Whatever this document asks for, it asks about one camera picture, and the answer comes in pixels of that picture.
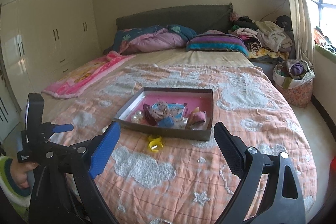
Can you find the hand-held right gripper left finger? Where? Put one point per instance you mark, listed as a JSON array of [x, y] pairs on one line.
[[103, 150]]

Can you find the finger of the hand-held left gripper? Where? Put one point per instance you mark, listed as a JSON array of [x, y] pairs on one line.
[[63, 128]]

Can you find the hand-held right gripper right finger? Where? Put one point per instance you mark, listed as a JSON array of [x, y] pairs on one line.
[[231, 153]]

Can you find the purple hair claw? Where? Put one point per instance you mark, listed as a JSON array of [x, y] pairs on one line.
[[148, 115]]

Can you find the brown cardboard box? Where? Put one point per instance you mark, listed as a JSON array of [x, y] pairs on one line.
[[170, 132]]

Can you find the blue hair clip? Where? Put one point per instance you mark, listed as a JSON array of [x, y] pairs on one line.
[[165, 123]]

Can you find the person's left forearm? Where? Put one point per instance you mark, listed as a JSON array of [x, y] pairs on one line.
[[8, 187]]

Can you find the person's left hand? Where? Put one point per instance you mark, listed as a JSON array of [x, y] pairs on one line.
[[19, 174]]

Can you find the pearl bead ornament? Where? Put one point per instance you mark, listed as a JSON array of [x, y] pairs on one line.
[[137, 117]]

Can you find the yellow hair clip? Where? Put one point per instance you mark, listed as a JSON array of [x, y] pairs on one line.
[[155, 144]]

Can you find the pink printed blanket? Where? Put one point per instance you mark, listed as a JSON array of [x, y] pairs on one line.
[[86, 74]]

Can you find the cream wardrobe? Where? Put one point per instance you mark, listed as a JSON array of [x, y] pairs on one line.
[[47, 29]]

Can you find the floral bag of clothes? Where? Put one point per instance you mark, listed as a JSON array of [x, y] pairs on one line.
[[294, 87]]

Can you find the beige bed sheet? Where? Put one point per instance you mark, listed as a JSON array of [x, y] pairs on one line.
[[189, 57]]

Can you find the striped purple pillow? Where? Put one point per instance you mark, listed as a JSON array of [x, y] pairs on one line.
[[215, 43]]

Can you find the pink and blue quilt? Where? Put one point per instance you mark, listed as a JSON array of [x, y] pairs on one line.
[[155, 41]]

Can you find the pile of clothes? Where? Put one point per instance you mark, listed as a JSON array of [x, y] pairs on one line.
[[267, 35]]

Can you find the colourful cloth on sill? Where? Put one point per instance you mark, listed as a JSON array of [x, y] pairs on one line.
[[325, 41]]

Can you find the dark grey headboard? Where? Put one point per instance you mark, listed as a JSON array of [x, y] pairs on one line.
[[170, 16]]

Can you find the cream curtain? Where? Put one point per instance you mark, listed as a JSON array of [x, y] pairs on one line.
[[296, 3]]

